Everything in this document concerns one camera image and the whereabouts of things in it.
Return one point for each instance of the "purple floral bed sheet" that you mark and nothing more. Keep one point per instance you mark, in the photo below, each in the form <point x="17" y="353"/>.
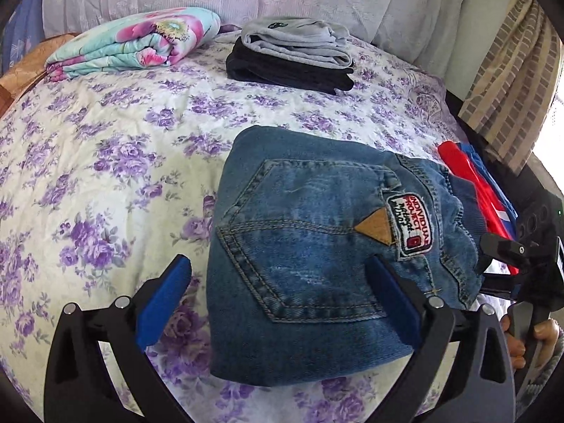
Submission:
<point x="107" y="177"/>

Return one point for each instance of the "grey knit sleeve forearm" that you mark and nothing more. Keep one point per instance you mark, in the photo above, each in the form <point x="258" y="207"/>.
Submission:
<point x="534" y="388"/>

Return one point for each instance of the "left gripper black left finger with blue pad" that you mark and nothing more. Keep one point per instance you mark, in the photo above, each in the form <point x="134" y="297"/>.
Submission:
<point x="78" y="386"/>

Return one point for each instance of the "person's right hand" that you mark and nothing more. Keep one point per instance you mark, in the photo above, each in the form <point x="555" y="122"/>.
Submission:
<point x="546" y="332"/>

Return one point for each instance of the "folded black garment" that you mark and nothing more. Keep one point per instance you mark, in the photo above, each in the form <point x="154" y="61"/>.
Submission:
<point x="242" y="64"/>

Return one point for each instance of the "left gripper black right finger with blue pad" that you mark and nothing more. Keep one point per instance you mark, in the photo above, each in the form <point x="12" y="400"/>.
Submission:
<point x="479" y="386"/>

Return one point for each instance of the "folded grey garment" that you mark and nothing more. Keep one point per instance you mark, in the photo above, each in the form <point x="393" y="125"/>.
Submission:
<point x="299" y="39"/>

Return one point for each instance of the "blue denim children's jeans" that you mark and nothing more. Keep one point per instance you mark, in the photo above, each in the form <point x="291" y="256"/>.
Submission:
<point x="295" y="220"/>

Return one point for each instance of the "folded turquoise pink floral blanket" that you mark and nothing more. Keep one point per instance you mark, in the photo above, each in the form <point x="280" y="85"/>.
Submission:
<point x="141" y="41"/>

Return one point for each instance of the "beige brown checkered curtain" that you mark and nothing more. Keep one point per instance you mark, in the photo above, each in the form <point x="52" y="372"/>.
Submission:
<point x="515" y="84"/>

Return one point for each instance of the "red blue garment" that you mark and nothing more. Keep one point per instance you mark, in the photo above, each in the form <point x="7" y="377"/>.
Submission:
<point x="464" y="162"/>

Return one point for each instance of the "brown gold patterned pillow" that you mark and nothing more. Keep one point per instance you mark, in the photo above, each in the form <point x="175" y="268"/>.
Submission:
<point x="29" y="71"/>

